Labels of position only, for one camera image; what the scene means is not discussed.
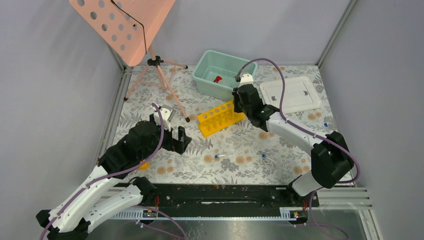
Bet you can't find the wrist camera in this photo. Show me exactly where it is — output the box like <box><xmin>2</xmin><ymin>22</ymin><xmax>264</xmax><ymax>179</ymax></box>
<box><xmin>234</xmin><ymin>73</ymin><xmax>254</xmax><ymax>88</ymax></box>
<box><xmin>153</xmin><ymin>105</ymin><xmax>175</xmax><ymax>131</ymax></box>

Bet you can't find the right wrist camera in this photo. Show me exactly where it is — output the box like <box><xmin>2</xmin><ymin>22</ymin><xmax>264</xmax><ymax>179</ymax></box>
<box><xmin>234</xmin><ymin>73</ymin><xmax>254</xmax><ymax>88</ymax></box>

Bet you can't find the test tube blue cap centre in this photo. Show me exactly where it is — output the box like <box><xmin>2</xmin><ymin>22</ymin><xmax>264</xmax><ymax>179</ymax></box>
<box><xmin>214</xmin><ymin>153</ymin><xmax>233</xmax><ymax>159</ymax></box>

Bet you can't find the test tube blue cap right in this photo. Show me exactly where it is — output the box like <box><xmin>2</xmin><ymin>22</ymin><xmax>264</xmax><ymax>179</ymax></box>
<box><xmin>261</xmin><ymin>154</ymin><xmax>276</xmax><ymax>163</ymax></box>

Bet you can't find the test tube blue cap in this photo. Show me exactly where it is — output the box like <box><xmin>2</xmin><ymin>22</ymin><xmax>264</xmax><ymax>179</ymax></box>
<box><xmin>214</xmin><ymin>153</ymin><xmax>233</xmax><ymax>159</ymax></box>
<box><xmin>261</xmin><ymin>154</ymin><xmax>276</xmax><ymax>163</ymax></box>

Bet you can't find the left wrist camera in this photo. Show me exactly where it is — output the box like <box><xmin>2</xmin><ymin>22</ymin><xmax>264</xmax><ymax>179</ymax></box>
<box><xmin>153</xmin><ymin>105</ymin><xmax>175</xmax><ymax>131</ymax></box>

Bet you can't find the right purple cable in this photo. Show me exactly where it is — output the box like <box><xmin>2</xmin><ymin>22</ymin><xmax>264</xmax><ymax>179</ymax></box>
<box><xmin>235</xmin><ymin>58</ymin><xmax>362</xmax><ymax>185</ymax></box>

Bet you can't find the mint green plastic bin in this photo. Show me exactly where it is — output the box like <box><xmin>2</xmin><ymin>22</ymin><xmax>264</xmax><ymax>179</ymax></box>
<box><xmin>192</xmin><ymin>50</ymin><xmax>248</xmax><ymax>102</ymax></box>

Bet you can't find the yellow capped bottle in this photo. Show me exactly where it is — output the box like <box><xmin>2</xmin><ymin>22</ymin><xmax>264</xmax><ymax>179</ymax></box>
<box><xmin>138</xmin><ymin>160</ymin><xmax>150</xmax><ymax>171</ymax></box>

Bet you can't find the white plastic bin lid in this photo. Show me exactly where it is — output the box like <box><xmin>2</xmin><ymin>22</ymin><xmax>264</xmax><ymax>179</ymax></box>
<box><xmin>259</xmin><ymin>76</ymin><xmax>322</xmax><ymax>114</ymax></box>

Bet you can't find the pink perforated music stand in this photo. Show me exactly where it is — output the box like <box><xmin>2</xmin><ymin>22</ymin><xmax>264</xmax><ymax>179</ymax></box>
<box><xmin>69</xmin><ymin>0</ymin><xmax>190</xmax><ymax>122</ymax></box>

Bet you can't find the floral patterned table mat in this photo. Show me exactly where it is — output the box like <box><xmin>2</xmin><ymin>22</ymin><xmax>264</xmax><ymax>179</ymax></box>
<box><xmin>110</xmin><ymin>64</ymin><xmax>352</xmax><ymax>186</ymax></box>

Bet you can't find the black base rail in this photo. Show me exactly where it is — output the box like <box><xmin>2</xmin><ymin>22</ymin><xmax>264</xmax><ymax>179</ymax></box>
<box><xmin>140</xmin><ymin>183</ymin><xmax>320</xmax><ymax>218</ymax></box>

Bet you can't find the yellow test tube rack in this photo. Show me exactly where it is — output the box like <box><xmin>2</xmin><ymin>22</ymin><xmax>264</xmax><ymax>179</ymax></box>
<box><xmin>197</xmin><ymin>101</ymin><xmax>246</xmax><ymax>138</ymax></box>

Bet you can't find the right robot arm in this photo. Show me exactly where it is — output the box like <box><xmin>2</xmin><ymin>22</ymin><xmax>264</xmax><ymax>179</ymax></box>
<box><xmin>232</xmin><ymin>84</ymin><xmax>355</xmax><ymax>206</ymax></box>

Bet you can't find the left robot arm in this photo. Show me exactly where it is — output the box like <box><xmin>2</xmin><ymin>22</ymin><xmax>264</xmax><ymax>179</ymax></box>
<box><xmin>36</xmin><ymin>120</ymin><xmax>192</xmax><ymax>240</ymax></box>

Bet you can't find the white wash bottle red cap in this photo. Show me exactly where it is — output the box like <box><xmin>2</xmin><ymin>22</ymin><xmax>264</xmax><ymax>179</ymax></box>
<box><xmin>213</xmin><ymin>76</ymin><xmax>229</xmax><ymax>86</ymax></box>

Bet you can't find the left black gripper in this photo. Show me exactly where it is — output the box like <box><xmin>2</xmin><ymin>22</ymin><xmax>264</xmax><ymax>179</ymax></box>
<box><xmin>140</xmin><ymin>114</ymin><xmax>192</xmax><ymax>161</ymax></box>

